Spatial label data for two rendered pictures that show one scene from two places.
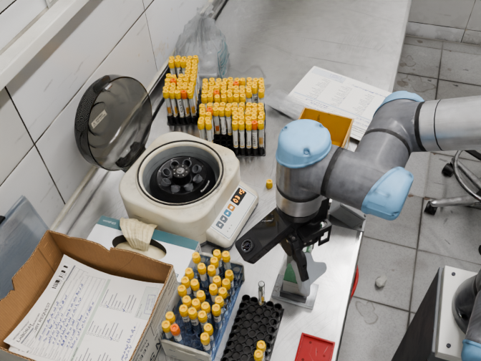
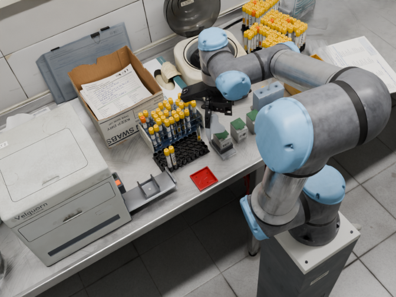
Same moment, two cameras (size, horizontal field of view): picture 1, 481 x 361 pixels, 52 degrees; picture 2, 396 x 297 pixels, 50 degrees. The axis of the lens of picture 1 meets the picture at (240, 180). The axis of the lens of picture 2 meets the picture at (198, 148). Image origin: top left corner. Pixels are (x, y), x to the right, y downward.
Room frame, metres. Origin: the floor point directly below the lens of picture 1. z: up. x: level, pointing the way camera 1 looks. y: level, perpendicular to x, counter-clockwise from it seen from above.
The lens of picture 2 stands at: (-0.18, -0.64, 2.04)
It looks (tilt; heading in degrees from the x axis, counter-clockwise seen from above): 53 degrees down; 44
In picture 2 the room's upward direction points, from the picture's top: 8 degrees counter-clockwise
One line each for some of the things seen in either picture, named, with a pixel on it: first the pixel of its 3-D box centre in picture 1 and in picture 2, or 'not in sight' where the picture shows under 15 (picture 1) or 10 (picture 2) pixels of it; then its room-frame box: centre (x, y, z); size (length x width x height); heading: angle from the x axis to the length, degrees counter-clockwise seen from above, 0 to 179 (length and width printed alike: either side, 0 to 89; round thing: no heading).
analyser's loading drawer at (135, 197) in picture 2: not in sight; (142, 191); (0.20, -0.02, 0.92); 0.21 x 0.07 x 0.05; 159
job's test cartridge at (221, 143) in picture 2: (295, 282); (221, 139); (0.50, -0.10, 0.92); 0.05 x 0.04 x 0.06; 69
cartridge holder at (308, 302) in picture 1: (295, 289); (222, 145); (0.50, -0.10, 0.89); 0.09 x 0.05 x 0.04; 69
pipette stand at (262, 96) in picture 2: not in sight; (267, 99); (0.73, -0.13, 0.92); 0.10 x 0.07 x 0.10; 153
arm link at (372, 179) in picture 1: (371, 176); (235, 74); (0.45, -0.19, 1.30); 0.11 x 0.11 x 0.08; 58
